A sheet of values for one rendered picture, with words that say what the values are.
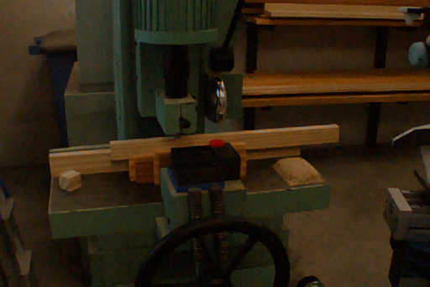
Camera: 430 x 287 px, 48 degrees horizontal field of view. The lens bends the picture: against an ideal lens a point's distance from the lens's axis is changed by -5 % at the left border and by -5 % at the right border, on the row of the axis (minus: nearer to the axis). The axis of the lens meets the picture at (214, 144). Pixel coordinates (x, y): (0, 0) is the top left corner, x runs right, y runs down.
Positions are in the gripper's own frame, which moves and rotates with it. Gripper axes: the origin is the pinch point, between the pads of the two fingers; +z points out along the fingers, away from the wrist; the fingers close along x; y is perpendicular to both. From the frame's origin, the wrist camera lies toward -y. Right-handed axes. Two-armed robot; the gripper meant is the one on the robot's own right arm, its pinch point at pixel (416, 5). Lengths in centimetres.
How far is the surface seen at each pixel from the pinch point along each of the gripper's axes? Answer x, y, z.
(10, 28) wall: -173, 4, 175
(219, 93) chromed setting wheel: -80, 8, -42
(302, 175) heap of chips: -67, 23, -63
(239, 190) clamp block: -84, 17, -76
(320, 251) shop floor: -25, 121, 41
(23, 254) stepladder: -156, 77, 18
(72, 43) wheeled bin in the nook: -129, 12, 114
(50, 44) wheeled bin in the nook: -140, 10, 114
